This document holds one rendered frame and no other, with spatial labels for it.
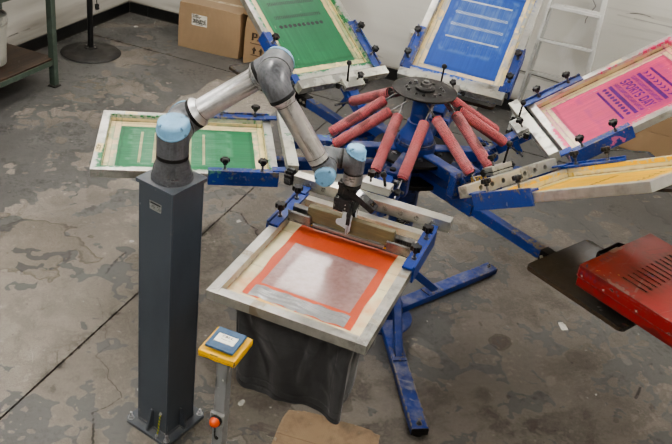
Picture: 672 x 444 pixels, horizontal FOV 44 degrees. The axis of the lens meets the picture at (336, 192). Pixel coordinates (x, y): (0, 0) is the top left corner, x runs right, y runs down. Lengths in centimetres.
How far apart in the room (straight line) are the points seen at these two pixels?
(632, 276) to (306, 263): 118
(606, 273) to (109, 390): 220
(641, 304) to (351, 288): 100
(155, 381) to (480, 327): 183
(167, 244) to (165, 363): 57
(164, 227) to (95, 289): 150
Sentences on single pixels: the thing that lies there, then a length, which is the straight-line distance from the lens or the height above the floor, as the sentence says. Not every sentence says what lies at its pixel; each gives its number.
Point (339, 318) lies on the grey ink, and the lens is 285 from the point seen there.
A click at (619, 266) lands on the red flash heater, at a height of 110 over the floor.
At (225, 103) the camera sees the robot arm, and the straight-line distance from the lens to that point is 302.
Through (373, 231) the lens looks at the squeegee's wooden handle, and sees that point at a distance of 318.
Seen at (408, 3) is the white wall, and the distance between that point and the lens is 728.
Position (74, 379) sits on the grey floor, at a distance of 402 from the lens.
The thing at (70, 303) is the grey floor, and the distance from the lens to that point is 445.
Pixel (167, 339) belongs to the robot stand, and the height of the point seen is 53.
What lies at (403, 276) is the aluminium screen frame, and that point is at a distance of 305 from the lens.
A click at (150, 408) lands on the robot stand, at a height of 11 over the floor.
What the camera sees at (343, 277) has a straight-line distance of 305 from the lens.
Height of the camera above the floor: 270
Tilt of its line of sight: 29 degrees down
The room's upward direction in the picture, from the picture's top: 8 degrees clockwise
